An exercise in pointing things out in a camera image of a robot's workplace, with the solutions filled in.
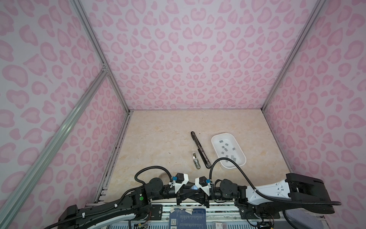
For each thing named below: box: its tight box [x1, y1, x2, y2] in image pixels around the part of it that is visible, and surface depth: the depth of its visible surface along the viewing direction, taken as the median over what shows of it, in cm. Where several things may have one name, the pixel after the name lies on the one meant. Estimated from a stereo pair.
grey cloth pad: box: [285, 208, 325, 229], surface depth 70 cm
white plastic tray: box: [211, 132, 247, 169], surface depth 98 cm
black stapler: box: [190, 131, 212, 169], surface depth 97 cm
